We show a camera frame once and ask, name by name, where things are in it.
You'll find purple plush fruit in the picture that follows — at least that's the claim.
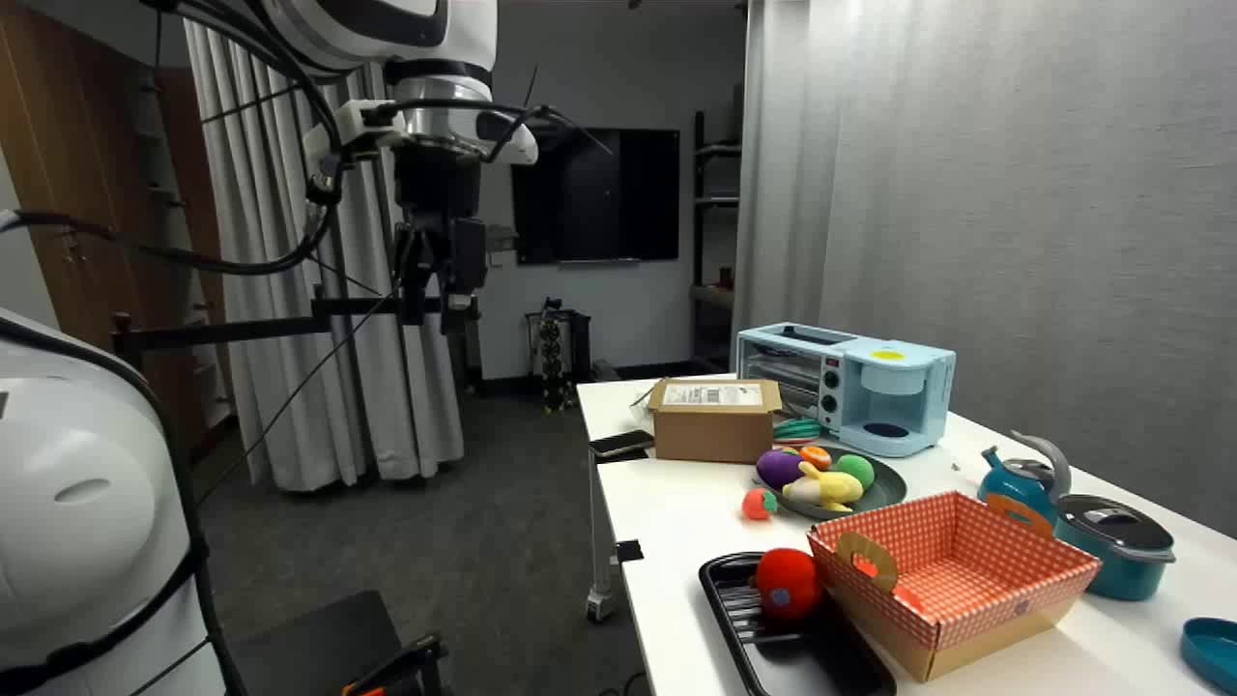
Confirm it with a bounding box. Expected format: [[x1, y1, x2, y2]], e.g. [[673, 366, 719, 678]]
[[754, 446, 808, 493]]

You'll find black wall monitor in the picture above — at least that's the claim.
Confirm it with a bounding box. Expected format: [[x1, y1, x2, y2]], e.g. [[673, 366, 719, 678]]
[[506, 122, 683, 269]]

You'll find teal toy kettle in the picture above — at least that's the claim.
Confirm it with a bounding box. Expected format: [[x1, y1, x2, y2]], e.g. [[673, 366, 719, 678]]
[[974, 424, 1075, 527]]

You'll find brown cardboard box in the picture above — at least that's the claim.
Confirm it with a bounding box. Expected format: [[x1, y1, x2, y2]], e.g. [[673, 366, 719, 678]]
[[640, 376, 785, 465]]

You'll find black cable bundle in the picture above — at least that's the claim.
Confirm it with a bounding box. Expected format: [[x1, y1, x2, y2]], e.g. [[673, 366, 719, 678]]
[[0, 0, 356, 281]]

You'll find grey curtain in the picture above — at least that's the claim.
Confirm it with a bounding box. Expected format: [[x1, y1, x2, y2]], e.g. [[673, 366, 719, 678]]
[[731, 0, 1237, 537]]

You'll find black floor case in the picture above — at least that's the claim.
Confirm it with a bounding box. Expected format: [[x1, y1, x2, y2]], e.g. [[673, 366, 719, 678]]
[[232, 589, 448, 696]]

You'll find white plush vegetable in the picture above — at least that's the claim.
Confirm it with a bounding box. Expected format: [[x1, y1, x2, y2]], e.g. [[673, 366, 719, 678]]
[[776, 475, 827, 510]]

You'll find teal toy pot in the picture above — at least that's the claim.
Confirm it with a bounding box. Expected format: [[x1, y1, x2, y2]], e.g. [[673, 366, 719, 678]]
[[1051, 490, 1179, 603]]

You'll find light blue toy toaster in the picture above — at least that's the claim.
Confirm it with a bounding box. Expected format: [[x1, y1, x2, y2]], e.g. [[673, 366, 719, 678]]
[[731, 318, 959, 465]]

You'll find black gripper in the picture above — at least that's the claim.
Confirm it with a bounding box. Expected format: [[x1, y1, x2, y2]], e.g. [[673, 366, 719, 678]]
[[387, 134, 496, 328]]

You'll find orange black clamp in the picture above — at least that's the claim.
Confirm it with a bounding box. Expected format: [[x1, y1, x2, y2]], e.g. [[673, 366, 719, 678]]
[[335, 630, 448, 696]]

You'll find black metal boom bar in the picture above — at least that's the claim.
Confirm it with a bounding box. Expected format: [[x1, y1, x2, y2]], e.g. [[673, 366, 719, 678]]
[[107, 291, 451, 366]]

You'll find green plush vegetable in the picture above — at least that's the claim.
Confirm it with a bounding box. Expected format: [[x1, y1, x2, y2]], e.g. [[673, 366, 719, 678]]
[[830, 452, 880, 493]]

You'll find white curtain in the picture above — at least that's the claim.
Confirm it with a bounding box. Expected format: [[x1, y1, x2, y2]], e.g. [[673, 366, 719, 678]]
[[177, 0, 470, 497]]

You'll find red plush ball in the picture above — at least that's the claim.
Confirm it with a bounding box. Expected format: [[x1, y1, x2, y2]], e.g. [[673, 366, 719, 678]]
[[751, 546, 827, 625]]

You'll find black plastic tray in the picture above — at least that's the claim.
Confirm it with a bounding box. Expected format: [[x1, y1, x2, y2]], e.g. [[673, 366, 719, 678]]
[[695, 548, 901, 696]]

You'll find small blue toy pot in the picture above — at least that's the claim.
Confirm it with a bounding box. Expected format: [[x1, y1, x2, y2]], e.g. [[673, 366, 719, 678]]
[[1179, 613, 1237, 696]]

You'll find green toy utensil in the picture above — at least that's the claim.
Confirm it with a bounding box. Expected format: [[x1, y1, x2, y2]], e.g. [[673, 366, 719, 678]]
[[768, 413, 830, 446]]

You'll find yellow plush banana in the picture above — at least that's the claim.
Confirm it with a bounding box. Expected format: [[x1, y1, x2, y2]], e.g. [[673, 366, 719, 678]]
[[817, 466, 870, 510]]

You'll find dark green plate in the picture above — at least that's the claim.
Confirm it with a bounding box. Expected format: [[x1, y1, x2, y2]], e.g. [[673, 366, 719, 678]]
[[768, 442, 914, 527]]

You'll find red-orange plush tomato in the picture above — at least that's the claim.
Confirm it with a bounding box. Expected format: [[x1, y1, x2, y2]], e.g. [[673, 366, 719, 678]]
[[740, 484, 781, 527]]

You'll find orange checked paper basket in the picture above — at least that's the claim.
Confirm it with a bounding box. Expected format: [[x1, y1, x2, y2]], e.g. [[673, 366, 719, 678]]
[[803, 487, 1107, 684]]

